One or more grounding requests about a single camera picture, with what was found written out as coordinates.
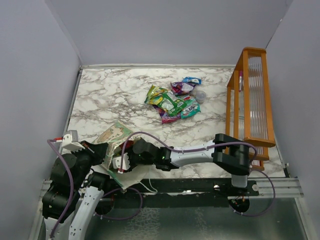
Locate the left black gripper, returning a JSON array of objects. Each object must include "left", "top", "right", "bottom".
[{"left": 71, "top": 139, "right": 109, "bottom": 189}]

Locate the green paper gift bag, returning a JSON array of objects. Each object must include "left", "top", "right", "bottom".
[{"left": 93, "top": 121, "right": 158, "bottom": 193}]

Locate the green yellow snack packet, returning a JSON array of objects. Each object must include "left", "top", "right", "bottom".
[{"left": 144, "top": 85, "right": 168, "bottom": 104}]

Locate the green white snack packet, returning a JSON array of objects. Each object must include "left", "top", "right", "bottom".
[{"left": 154, "top": 91, "right": 187, "bottom": 117}]

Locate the teal snack packet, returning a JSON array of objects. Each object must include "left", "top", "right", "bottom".
[{"left": 180, "top": 95, "right": 201, "bottom": 119}]

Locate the purple red snack packet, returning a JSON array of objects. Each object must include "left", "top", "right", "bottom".
[{"left": 170, "top": 81, "right": 196, "bottom": 96}]

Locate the blue snack packet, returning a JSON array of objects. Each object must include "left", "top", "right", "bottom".
[{"left": 182, "top": 76, "right": 202, "bottom": 85}]

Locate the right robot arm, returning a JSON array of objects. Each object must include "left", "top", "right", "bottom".
[{"left": 117, "top": 131, "right": 258, "bottom": 196}]

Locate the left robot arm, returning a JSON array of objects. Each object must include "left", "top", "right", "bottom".
[{"left": 42, "top": 139, "right": 111, "bottom": 240}]

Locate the small clear plastic cup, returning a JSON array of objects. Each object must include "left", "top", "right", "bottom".
[{"left": 195, "top": 90, "right": 207, "bottom": 105}]

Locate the orange wooden rack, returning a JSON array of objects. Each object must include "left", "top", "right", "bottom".
[{"left": 225, "top": 47, "right": 276, "bottom": 171}]

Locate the pink white marker pen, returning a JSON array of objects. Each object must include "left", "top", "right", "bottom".
[{"left": 238, "top": 70, "right": 244, "bottom": 92}]

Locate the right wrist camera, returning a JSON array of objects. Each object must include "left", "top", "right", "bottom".
[{"left": 111, "top": 153, "right": 131, "bottom": 174}]

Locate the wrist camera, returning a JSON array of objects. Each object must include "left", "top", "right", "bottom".
[
  {"left": 111, "top": 153, "right": 131, "bottom": 174},
  {"left": 53, "top": 130, "right": 85, "bottom": 152}
]

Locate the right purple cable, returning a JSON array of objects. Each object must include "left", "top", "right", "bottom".
[{"left": 121, "top": 131, "right": 277, "bottom": 217}]

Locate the purple cable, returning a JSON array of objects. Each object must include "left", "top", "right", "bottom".
[
  {"left": 47, "top": 139, "right": 76, "bottom": 238},
  {"left": 121, "top": 131, "right": 277, "bottom": 217}
]

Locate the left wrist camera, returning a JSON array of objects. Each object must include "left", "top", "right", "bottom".
[{"left": 53, "top": 130, "right": 85, "bottom": 152}]

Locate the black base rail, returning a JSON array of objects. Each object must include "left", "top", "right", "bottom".
[{"left": 97, "top": 178, "right": 259, "bottom": 213}]

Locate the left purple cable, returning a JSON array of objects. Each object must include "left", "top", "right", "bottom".
[{"left": 47, "top": 139, "right": 76, "bottom": 238}]

